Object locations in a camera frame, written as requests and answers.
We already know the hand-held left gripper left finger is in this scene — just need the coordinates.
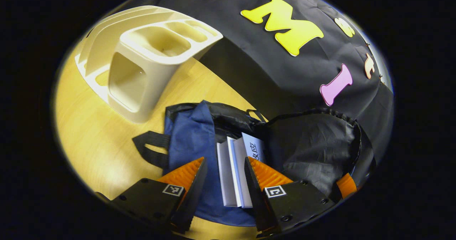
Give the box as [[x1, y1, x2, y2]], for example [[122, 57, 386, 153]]
[[109, 157, 208, 233]]

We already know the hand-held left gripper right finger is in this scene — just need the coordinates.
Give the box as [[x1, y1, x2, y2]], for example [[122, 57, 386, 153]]
[[244, 156, 335, 233]]

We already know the grey blue-edged book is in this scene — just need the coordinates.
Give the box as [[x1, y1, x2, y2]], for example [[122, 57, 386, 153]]
[[228, 132, 266, 208]]

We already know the blue schoolbag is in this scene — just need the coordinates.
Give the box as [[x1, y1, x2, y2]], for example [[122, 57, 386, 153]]
[[133, 100, 376, 227]]

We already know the white bookshelf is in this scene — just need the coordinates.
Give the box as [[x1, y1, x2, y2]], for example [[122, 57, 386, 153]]
[[74, 5, 224, 124]]

